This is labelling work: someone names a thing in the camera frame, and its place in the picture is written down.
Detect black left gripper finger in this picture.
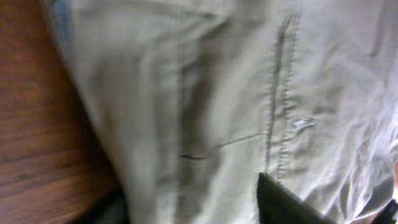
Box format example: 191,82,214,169
256,173,333,224

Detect khaki shorts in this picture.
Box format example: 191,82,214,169
43,0,397,223

